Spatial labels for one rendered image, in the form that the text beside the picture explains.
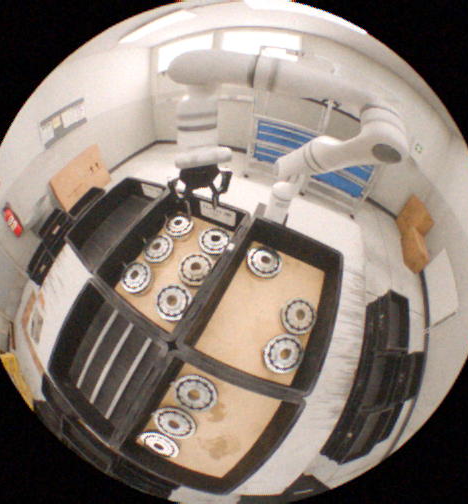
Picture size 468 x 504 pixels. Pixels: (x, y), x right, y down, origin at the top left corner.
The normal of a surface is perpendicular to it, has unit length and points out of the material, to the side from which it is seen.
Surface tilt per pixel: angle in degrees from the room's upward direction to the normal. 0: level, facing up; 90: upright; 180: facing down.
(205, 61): 88
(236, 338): 0
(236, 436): 0
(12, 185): 90
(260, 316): 0
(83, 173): 79
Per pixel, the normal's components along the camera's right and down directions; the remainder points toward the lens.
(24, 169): 0.92, 0.34
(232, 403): 0.06, -0.56
